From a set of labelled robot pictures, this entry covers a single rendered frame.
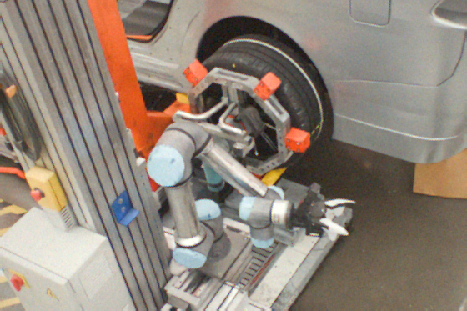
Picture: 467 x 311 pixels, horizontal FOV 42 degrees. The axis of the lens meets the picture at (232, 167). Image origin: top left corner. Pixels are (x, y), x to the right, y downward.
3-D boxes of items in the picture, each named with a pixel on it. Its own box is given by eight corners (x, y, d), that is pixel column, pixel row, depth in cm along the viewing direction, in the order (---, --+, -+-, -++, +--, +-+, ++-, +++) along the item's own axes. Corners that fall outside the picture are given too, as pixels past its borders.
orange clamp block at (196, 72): (209, 72, 285) (197, 58, 284) (200, 81, 280) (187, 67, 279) (203, 79, 290) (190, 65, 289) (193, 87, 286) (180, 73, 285)
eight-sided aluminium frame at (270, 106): (295, 178, 294) (288, 85, 259) (288, 186, 291) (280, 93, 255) (206, 147, 321) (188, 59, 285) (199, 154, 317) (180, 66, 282)
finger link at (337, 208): (350, 209, 194) (323, 217, 192) (350, 194, 190) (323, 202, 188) (354, 215, 191) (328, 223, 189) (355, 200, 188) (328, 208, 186)
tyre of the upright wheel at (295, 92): (205, 25, 302) (230, 130, 343) (176, 47, 288) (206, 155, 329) (322, 41, 266) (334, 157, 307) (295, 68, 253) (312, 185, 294)
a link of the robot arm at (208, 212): (228, 221, 231) (223, 196, 223) (217, 248, 222) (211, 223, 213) (198, 217, 235) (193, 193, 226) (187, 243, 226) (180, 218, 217)
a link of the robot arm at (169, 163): (218, 244, 223) (193, 128, 187) (205, 276, 213) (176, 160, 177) (188, 239, 226) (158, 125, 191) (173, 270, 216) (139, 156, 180)
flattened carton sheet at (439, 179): (466, 139, 385) (467, 135, 383) (467, 199, 347) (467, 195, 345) (418, 136, 394) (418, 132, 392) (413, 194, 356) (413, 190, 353)
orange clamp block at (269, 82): (273, 92, 268) (282, 81, 261) (263, 102, 264) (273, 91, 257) (261, 82, 269) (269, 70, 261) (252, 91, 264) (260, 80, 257)
